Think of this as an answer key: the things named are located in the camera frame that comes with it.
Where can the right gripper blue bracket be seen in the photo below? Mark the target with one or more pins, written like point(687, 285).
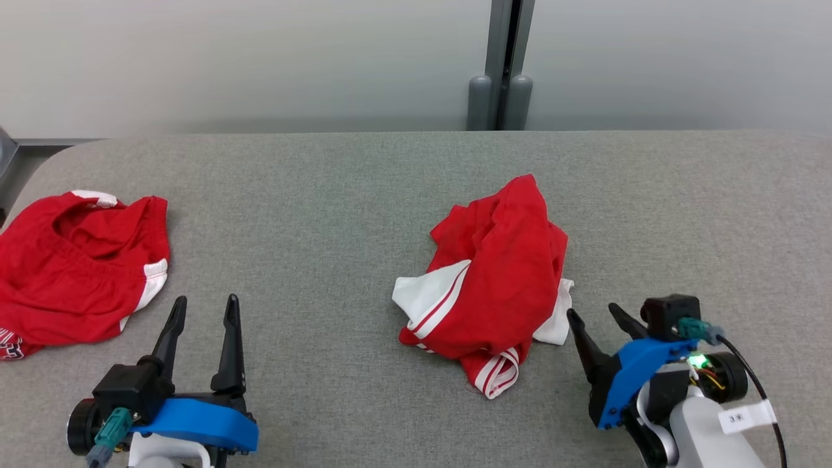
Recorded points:
point(634, 370)

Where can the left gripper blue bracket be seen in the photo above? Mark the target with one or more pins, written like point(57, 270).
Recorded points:
point(208, 426)

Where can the red Bulls basketball jersey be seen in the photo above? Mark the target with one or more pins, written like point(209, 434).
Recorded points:
point(500, 273)

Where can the red shorts with white stripe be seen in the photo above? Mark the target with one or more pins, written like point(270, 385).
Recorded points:
point(65, 286)

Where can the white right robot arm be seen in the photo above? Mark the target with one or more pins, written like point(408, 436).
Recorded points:
point(702, 442)

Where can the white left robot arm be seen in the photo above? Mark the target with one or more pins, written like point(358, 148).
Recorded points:
point(162, 456)

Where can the grey partition leg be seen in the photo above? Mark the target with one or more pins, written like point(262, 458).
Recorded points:
point(5, 153)

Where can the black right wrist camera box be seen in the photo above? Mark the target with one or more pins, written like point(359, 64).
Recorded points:
point(669, 315)

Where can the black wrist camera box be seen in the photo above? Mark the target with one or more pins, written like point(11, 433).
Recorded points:
point(130, 390)
point(669, 315)

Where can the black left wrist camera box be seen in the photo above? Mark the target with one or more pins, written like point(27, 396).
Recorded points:
point(130, 390)

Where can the grey partition post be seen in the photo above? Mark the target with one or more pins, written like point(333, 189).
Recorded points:
point(495, 52)

